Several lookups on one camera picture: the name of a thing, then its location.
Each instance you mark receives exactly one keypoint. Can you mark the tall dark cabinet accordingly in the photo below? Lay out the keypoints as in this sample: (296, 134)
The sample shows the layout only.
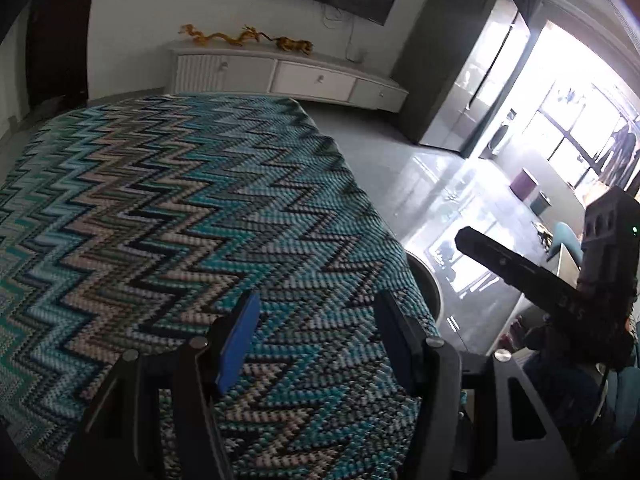
(450, 60)

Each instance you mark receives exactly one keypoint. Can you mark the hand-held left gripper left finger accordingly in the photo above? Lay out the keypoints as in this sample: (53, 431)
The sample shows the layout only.
(240, 345)

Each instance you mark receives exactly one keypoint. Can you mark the grey door mat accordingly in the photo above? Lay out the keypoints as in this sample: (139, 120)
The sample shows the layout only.
(50, 106)

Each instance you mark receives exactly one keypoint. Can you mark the dark brown door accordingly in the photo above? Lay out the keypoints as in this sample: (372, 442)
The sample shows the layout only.
(60, 35)

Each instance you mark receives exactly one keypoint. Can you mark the zigzag patterned rug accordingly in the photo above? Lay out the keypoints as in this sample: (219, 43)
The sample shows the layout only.
(175, 210)

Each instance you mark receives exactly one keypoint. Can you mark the teal chair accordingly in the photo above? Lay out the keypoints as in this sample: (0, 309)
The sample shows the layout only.
(565, 237)

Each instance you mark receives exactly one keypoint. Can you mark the white television cabinet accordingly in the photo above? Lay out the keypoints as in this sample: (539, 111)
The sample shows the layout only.
(300, 75)

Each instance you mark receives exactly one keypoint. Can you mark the small golden ornament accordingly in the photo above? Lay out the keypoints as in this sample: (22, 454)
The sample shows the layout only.
(295, 46)

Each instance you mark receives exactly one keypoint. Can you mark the white round trash bin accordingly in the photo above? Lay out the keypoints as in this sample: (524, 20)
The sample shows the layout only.
(436, 285)

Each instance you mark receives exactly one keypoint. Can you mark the purple stool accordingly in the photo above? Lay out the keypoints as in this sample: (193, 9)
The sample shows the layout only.
(522, 185)

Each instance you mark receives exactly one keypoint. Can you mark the white appliance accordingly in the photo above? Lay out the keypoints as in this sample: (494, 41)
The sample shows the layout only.
(500, 135)

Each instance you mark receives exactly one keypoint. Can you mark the hanging dark clothes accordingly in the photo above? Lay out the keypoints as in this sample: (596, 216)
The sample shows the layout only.
(622, 155)

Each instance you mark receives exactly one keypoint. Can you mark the long golden dragon ornament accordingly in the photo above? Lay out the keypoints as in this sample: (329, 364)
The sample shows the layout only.
(225, 37)

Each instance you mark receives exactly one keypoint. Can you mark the person's blue clothing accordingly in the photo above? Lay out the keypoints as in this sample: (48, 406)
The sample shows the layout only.
(565, 390)

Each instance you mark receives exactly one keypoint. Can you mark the teal bin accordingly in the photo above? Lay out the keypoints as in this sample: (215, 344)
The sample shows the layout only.
(540, 205)

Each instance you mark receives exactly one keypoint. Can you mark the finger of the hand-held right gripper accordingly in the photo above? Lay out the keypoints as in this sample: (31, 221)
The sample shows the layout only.
(505, 262)

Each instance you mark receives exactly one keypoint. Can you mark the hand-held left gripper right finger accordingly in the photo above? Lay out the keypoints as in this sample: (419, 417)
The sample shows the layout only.
(392, 340)

